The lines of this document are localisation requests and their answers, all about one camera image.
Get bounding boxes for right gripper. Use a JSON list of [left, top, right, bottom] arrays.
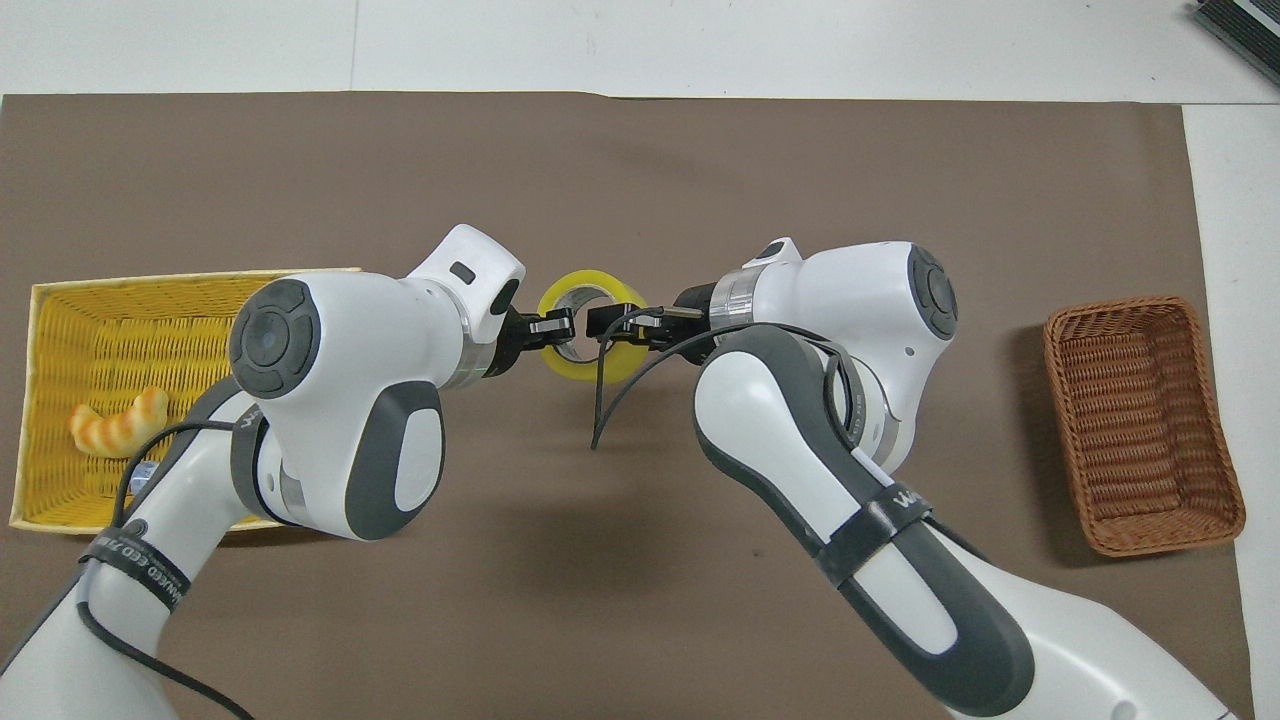
[[640, 283, 718, 364]]

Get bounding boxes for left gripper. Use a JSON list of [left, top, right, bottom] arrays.
[[487, 306, 542, 380]]

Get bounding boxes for yellow tape roll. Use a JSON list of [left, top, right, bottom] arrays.
[[537, 269, 650, 385]]

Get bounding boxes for yellow woven basket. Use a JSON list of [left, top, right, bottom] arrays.
[[9, 267, 362, 536]]

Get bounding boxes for brown wicker basket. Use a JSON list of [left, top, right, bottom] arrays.
[[1042, 295, 1248, 558]]

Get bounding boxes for toy croissant bread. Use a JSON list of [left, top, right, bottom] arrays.
[[67, 385, 172, 460]]

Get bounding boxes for black cable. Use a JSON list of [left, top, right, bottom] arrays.
[[75, 418, 257, 720], [588, 320, 863, 452]]

